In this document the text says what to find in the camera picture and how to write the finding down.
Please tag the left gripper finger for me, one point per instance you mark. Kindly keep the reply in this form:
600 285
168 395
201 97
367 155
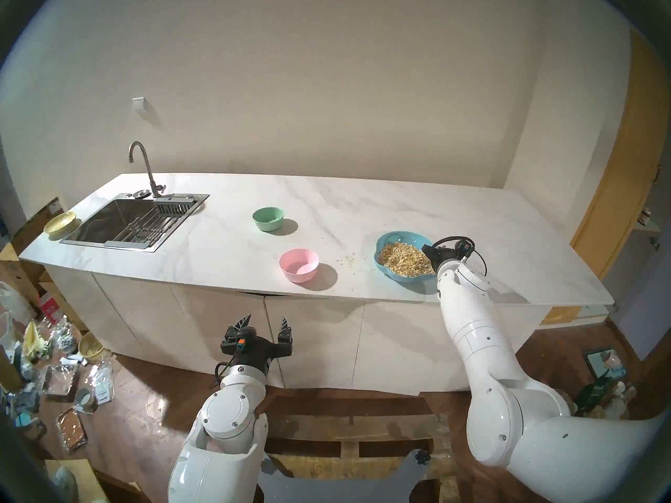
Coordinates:
285 331
243 323

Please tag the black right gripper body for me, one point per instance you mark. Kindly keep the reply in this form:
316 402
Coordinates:
453 250

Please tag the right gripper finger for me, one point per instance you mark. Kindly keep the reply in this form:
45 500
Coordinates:
434 258
433 248

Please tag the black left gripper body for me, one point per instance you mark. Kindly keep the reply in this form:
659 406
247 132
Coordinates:
254 350

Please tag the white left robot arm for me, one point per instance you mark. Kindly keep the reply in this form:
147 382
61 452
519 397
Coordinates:
230 418

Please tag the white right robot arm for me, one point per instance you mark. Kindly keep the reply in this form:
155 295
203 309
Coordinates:
487 339

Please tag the oat cereal pile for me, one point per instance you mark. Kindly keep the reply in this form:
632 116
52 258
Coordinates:
403 258

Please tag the blue flower-shaped bowl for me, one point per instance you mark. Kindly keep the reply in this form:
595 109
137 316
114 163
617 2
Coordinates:
403 236

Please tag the pink plastic bowl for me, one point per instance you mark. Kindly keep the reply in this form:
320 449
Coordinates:
299 266

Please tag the green plastic bowl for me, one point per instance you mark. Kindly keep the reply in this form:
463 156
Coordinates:
268 220

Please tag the white counter cabinet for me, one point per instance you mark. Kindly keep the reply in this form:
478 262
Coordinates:
325 345

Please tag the scattered oat flakes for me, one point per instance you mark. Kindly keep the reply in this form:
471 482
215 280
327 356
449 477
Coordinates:
347 259

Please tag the wicker basket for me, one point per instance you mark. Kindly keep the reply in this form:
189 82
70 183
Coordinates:
93 346

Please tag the clear labelled packet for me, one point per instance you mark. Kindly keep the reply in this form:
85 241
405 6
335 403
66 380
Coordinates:
102 384

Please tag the stainless steel sink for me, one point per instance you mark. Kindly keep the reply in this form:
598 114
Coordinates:
110 221

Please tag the curved metal faucet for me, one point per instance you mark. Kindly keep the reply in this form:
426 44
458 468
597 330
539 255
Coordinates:
151 174

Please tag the clear plastic tray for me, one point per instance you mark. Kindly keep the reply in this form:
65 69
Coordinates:
61 380

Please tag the red box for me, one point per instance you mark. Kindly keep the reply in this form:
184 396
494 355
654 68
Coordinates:
50 308

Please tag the small jar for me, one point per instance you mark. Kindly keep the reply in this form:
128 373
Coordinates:
647 216

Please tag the tray with brown food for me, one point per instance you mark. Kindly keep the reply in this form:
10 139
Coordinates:
72 428

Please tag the yellow shallow dish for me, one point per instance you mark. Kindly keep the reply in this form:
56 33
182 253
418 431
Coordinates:
60 224

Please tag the yellow snack bag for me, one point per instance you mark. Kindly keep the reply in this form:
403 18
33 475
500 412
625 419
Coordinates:
32 342

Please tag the tan cardboard sheet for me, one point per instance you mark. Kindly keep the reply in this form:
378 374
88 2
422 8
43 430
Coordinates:
78 478

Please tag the cream ceramic figure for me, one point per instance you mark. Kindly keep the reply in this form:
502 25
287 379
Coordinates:
621 400

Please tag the white plastic bag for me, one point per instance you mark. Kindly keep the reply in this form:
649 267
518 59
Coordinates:
15 303

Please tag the brown cardboard box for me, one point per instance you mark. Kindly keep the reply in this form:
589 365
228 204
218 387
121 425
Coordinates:
31 229

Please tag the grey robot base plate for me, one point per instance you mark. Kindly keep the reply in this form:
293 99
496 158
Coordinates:
293 491

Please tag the wooden door frame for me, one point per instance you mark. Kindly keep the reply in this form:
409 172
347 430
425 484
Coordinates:
624 193

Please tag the white wall shelf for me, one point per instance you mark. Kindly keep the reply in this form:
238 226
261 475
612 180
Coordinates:
649 229

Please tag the white wall socket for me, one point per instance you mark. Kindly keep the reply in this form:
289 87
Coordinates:
139 104

